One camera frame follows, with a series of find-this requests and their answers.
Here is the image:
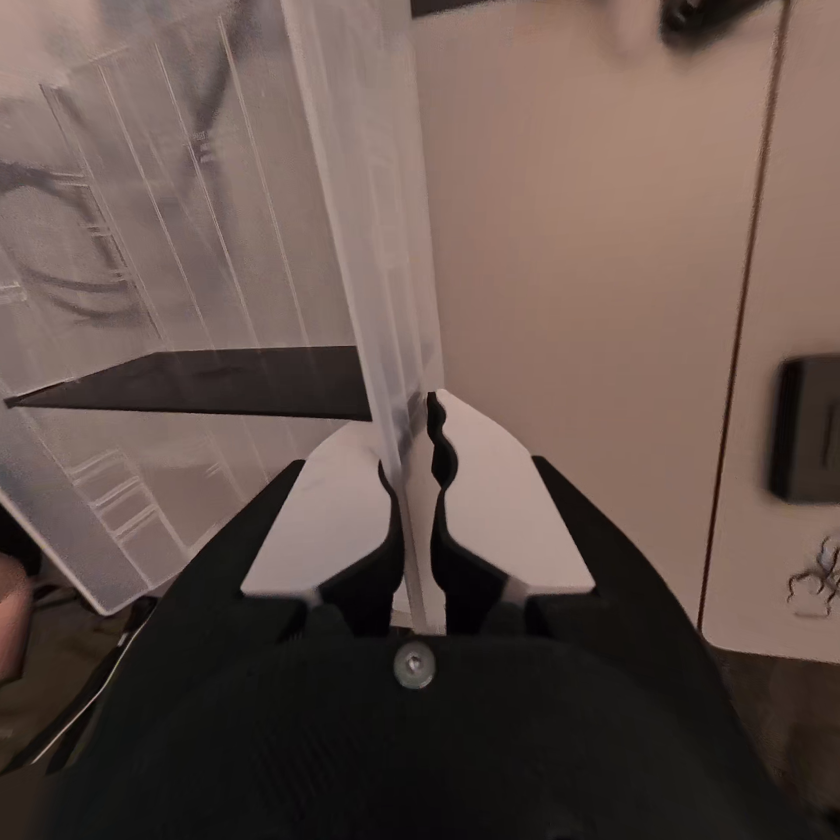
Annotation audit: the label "black braided cable green plugs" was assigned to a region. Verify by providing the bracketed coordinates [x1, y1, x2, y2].
[3, 346, 375, 422]

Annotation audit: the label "black twisted wire tie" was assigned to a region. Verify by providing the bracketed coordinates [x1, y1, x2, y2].
[787, 538, 840, 608]

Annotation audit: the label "person's olive trousers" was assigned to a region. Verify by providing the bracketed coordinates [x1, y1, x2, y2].
[0, 591, 158, 775]

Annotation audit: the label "black power adapter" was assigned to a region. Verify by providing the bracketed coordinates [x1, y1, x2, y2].
[768, 354, 840, 506]

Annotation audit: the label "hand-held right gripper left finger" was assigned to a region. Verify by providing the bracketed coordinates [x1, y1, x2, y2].
[239, 423, 404, 637]

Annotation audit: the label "black clip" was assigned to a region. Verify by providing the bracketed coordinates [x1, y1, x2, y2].
[659, 0, 788, 34]

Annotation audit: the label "clear plastic bin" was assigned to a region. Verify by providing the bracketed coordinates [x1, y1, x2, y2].
[0, 0, 447, 618]

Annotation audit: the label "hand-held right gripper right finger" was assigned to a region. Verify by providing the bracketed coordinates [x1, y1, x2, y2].
[427, 389, 598, 636]

